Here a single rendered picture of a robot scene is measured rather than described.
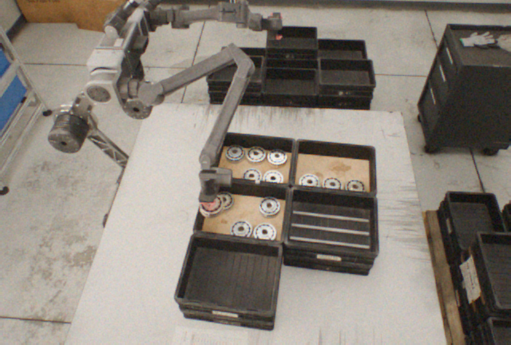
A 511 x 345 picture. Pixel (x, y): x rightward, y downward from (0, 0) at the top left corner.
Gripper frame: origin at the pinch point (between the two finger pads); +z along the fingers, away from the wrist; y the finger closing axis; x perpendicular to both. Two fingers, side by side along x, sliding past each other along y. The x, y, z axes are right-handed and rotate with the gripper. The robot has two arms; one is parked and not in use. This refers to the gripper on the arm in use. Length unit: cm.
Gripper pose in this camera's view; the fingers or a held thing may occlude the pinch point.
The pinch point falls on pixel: (211, 202)
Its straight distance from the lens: 174.4
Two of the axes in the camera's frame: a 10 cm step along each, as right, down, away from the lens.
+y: 1.5, -7.6, 6.3
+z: 0.1, 6.4, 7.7
